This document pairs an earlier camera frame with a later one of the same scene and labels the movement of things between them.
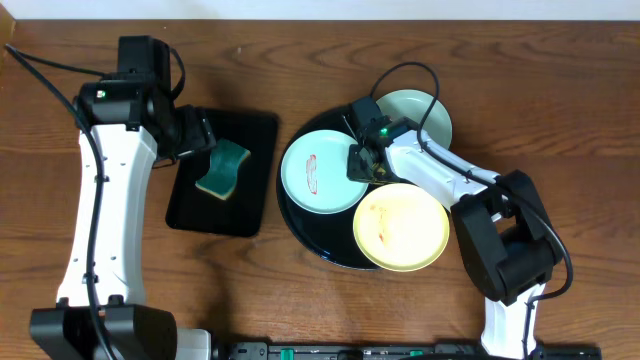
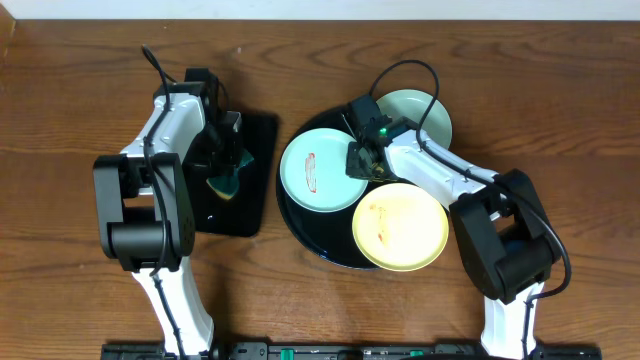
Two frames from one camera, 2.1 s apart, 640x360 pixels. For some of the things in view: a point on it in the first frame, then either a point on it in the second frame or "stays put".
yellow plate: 401,227 stays put
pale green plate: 415,105 stays put
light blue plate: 314,173 stays put
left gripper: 201,134 to 235,153
